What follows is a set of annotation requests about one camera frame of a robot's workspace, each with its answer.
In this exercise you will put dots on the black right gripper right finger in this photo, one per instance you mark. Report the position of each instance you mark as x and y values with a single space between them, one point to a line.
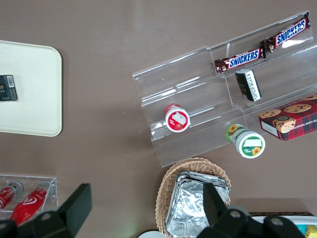
215 205

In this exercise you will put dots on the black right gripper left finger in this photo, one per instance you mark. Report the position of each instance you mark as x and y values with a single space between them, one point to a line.
74 203

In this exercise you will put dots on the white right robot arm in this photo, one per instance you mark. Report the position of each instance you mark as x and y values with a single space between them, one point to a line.
148 235

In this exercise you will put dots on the silver foil tray stack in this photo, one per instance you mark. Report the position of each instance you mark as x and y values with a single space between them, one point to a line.
188 205

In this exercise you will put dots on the light wicker oval basket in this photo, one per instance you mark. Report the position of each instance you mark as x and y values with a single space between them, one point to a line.
171 178

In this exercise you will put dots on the cream plastic serving tray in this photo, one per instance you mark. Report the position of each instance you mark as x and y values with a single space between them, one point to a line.
37 99

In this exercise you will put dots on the clear acrylic bottle rack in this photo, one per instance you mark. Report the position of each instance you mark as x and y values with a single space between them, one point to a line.
53 191

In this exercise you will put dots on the red Coca-Cola bottle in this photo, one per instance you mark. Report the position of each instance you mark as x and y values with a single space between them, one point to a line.
6 196
26 205

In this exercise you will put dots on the green sunflower lidded cup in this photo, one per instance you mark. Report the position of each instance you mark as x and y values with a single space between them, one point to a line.
250 145

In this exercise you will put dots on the teal snack pack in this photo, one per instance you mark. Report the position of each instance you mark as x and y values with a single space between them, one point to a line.
301 227

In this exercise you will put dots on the red lidded yogurt cup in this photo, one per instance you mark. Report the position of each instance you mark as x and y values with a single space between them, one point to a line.
178 121

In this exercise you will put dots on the yellow snack pack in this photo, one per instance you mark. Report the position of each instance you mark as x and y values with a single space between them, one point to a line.
312 231

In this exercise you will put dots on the red tartan cookie box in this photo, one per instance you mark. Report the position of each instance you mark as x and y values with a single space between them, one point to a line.
294 119

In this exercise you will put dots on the small black snack box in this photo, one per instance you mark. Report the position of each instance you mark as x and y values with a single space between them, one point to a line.
247 85

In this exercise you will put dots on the black chocolate pack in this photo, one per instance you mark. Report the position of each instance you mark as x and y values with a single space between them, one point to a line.
8 89

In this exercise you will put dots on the clear acrylic stepped shelf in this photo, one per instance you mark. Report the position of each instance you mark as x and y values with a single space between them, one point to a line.
188 74

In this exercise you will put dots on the Snickers chocolate bar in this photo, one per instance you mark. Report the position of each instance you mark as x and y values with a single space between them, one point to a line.
289 33
244 59

